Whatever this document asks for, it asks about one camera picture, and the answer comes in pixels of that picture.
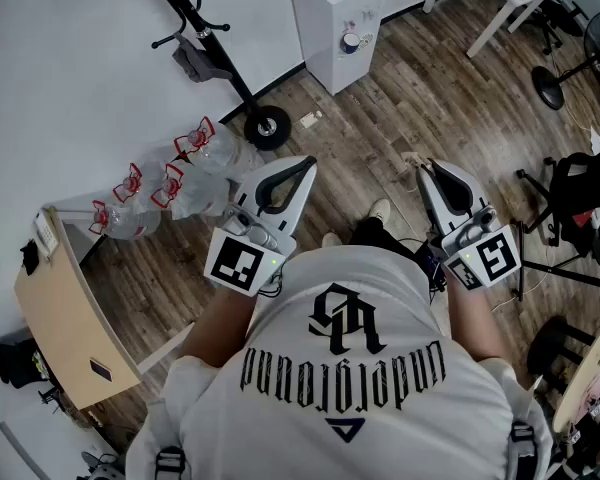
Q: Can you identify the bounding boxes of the person's black trousers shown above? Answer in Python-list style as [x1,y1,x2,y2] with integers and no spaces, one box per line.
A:
[348,216,417,260]

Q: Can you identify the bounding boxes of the black round stool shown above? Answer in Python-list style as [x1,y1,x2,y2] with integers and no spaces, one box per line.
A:
[526,316,596,394]

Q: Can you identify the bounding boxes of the black office chair with castors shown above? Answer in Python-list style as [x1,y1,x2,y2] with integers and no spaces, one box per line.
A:
[524,0,589,57]

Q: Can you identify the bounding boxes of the black office chair with backrest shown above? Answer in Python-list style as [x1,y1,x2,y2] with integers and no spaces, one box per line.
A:
[515,151,600,269]

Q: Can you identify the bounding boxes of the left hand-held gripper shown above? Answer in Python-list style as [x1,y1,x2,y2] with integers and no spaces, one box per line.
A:
[203,155,317,298]

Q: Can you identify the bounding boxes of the black coat rack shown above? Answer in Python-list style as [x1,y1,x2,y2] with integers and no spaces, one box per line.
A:
[27,0,294,152]

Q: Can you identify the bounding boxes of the grey hanging cloth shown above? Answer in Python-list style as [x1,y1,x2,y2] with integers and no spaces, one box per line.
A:
[172,32,234,84]

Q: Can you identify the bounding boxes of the black standing fan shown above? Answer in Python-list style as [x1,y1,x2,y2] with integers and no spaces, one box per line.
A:
[531,8,600,112]

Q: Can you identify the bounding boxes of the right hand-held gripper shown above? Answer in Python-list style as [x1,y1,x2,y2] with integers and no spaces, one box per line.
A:
[417,158,524,290]

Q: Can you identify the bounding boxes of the black harness strap buckle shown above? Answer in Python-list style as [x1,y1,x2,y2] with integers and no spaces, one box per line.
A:
[154,445,187,480]
[509,420,539,462]

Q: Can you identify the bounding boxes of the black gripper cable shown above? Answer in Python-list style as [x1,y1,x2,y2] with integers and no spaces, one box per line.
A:
[418,245,449,295]

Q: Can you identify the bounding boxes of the white water dispenser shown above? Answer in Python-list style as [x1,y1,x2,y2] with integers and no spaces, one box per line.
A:
[287,0,391,97]

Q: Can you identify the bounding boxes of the light wooden desk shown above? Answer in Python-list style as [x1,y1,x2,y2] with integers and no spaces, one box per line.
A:
[13,206,142,412]

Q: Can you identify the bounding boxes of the dark flat card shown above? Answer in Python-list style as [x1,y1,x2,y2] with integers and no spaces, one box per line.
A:
[89,359,114,383]

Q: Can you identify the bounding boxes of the person's left forearm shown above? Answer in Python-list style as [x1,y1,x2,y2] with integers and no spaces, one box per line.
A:
[179,280,259,369]

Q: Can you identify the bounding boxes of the small black pouch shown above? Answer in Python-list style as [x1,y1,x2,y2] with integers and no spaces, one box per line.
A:
[19,240,42,275]

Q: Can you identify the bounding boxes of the round beige table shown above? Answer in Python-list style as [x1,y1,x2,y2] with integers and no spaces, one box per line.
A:
[552,312,600,437]

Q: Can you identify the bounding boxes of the beige power strip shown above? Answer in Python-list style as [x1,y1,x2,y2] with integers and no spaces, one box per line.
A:
[399,151,434,174]

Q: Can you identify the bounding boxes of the black tripod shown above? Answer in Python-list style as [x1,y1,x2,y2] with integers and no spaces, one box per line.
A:
[509,217,600,303]

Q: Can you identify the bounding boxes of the person's right white shoe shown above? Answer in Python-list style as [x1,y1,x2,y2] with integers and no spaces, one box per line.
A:
[367,198,392,224]

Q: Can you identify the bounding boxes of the person's right forearm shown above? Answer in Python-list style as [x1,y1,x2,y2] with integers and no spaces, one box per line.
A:
[444,282,514,369]

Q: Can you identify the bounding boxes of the white desk telephone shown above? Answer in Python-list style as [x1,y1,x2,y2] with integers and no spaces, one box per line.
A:
[33,209,60,257]

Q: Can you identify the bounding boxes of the person's white printed t-shirt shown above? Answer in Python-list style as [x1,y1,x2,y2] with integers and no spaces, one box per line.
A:
[124,245,554,480]

